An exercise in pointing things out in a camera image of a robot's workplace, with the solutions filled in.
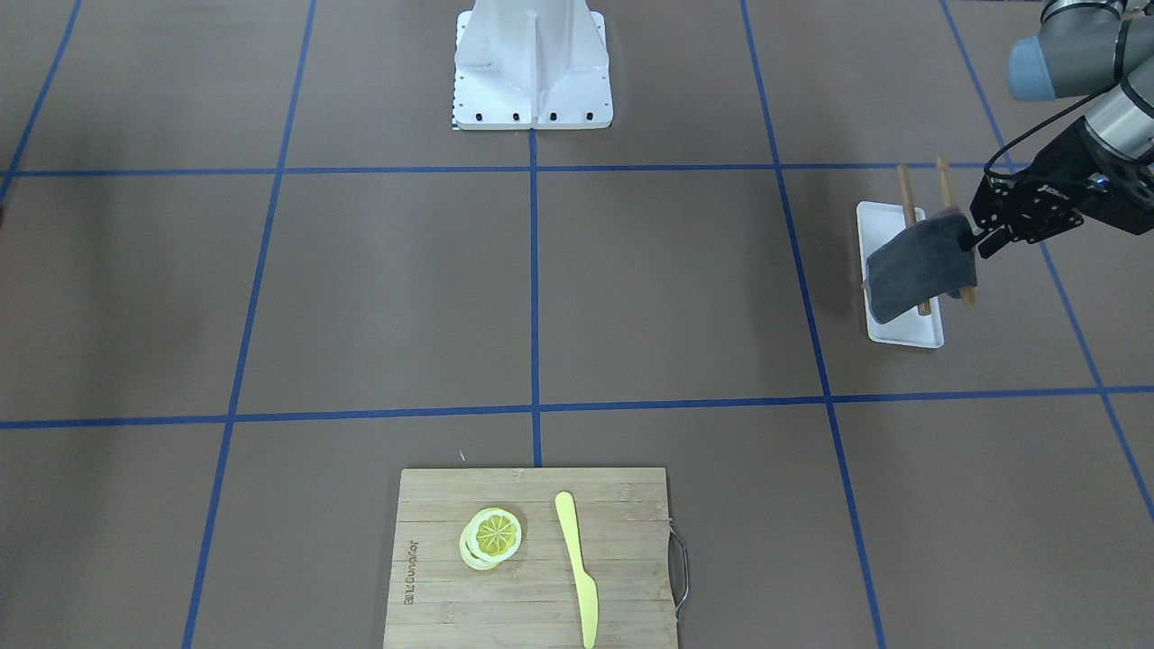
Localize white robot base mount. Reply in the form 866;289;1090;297
451;1;614;130

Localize wooden rack bar near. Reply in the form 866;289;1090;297
897;164;934;318

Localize grey wiping cloth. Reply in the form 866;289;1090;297
866;209;977;325

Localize yellow plastic knife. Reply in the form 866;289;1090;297
554;490;600;648

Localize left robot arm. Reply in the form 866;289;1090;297
960;1;1153;258

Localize bamboo cutting board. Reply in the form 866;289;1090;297
383;468;679;648

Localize wooden rack bar far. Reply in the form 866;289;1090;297
936;152;976;308

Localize white rectangular tray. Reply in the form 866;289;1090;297
856;201;945;349

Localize wooden rack bar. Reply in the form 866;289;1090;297
897;164;934;318
936;152;976;308

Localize yellow lemon slices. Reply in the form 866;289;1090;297
459;507;523;570

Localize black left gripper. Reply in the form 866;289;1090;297
957;115;1106;260

